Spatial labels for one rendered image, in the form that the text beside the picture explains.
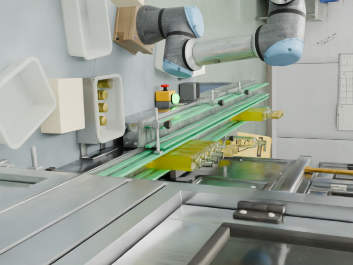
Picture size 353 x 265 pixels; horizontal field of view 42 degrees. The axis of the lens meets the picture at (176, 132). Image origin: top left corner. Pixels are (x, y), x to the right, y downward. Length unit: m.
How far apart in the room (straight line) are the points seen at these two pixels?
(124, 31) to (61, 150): 0.53
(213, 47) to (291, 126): 6.14
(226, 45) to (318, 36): 5.96
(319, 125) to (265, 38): 6.18
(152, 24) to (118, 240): 1.32
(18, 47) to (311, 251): 1.05
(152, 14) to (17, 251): 1.36
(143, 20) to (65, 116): 0.54
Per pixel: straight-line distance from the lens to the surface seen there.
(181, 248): 0.51
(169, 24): 1.72
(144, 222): 0.56
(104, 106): 1.60
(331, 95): 7.50
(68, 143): 1.54
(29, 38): 1.41
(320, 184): 1.98
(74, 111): 1.44
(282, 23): 1.44
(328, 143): 7.63
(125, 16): 1.79
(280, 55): 1.43
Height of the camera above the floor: 1.68
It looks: 24 degrees down
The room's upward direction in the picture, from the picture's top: 92 degrees clockwise
